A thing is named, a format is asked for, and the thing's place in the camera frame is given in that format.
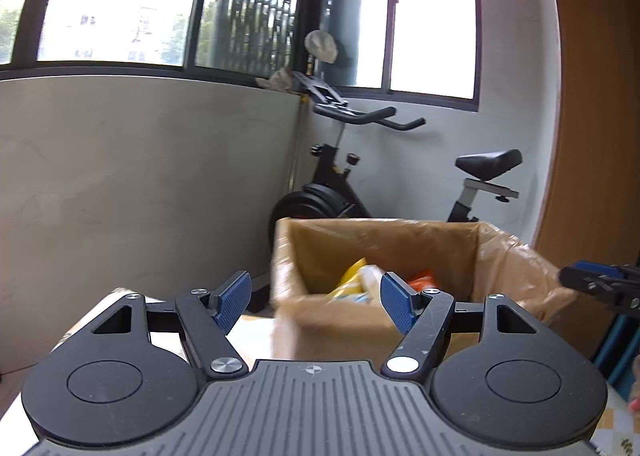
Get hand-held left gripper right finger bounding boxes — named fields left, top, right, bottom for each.
left=380, top=272, right=576, bottom=382

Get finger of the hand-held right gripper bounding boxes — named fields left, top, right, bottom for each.
left=575, top=261, right=640, bottom=281
left=559, top=266, right=640, bottom=319

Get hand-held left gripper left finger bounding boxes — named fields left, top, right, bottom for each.
left=50, top=271, right=252, bottom=379

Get yellow snack packet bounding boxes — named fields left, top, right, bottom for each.
left=327, top=258, right=386, bottom=306

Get brown cardboard box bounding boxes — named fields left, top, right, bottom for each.
left=270, top=217, right=576, bottom=362

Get person's right hand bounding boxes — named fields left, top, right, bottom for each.
left=626, top=356, right=640, bottom=414

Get patterned tablecloth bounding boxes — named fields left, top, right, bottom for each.
left=15, top=286, right=640, bottom=456

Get black exercise bike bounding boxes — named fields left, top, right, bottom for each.
left=272, top=71, right=523, bottom=224

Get wooden door panel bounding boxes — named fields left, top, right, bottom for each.
left=532, top=0, right=640, bottom=267

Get vertical corner pipe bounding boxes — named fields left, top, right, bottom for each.
left=290, top=93, right=308, bottom=192

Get crumpled grey rag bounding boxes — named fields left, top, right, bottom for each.
left=256, top=67, right=298, bottom=92

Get white plastic bag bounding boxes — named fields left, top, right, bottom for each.
left=305, top=29, right=339, bottom=62

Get green metal lattice screen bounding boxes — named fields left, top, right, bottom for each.
left=195, top=0, right=306, bottom=77

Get dark green pillar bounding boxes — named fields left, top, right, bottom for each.
left=320, top=0, right=368, bottom=87

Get green tree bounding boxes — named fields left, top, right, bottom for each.
left=0, top=8, right=23, bottom=66

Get dark window frame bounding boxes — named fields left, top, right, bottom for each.
left=0, top=0, right=481, bottom=113

